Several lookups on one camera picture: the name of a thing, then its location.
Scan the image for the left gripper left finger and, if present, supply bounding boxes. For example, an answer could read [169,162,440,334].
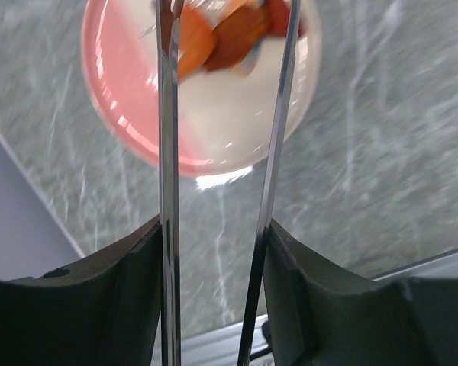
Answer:
[0,217,163,365]

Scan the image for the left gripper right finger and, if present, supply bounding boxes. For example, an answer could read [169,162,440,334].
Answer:
[262,219,458,366]

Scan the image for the metal tongs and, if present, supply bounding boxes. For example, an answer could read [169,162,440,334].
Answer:
[156,1,301,365]

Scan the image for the pink white plate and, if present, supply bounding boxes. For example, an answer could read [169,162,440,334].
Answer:
[81,1,321,177]

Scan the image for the orange red food pieces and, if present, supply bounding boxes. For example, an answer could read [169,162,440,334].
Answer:
[178,1,290,81]

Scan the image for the aluminium mounting rail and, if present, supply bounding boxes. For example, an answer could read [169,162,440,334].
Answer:
[179,243,458,366]

